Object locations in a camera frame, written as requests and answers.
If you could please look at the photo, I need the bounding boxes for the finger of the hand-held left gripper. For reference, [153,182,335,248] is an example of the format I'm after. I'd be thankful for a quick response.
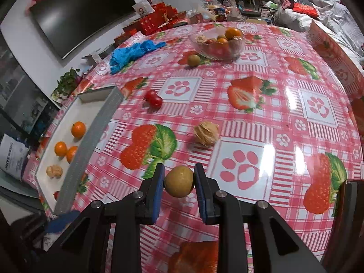
[45,210,81,233]

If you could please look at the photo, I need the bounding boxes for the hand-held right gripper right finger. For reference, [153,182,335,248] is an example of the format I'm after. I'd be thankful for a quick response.
[193,163,327,273]

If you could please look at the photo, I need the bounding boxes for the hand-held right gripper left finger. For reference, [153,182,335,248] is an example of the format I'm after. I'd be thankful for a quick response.
[43,163,166,273]

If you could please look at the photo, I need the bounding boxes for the beige walnut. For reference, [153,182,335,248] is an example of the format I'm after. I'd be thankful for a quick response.
[46,165,63,179]
[194,121,220,147]

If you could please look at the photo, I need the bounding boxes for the mandarin orange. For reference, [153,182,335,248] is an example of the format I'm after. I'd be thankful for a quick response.
[225,27,243,40]
[66,146,78,164]
[54,141,68,157]
[71,121,86,139]

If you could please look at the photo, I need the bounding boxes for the white tray with grey rim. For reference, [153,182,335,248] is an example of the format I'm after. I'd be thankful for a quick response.
[34,85,125,215]

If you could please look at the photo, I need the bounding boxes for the white printed bag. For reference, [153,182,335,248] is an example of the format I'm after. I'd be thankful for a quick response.
[0,134,30,181]

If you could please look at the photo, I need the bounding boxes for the green potted plant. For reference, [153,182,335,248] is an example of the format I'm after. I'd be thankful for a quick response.
[51,68,83,100]

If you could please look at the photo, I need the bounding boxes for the pile of cherry tomatoes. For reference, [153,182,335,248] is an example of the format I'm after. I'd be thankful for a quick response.
[205,38,242,58]

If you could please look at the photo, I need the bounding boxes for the clear glass bowl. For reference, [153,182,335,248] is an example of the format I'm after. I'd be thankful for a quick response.
[189,27,245,61]

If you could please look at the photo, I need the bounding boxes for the stack of red gift boxes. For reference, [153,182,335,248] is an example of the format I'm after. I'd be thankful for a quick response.
[114,3,205,42]

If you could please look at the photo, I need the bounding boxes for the clear plastic jar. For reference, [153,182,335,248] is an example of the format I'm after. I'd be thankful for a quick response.
[227,5,242,22]

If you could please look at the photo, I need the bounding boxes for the white printed card box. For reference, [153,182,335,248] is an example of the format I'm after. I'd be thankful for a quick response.
[132,1,152,16]

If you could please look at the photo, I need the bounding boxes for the black television screen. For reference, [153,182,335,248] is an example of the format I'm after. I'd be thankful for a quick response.
[30,0,137,60]

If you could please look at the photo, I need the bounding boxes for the red cloth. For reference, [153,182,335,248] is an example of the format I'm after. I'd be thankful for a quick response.
[293,3,319,18]

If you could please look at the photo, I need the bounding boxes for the grey blanket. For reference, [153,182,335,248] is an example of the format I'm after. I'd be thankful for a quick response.
[273,0,364,69]

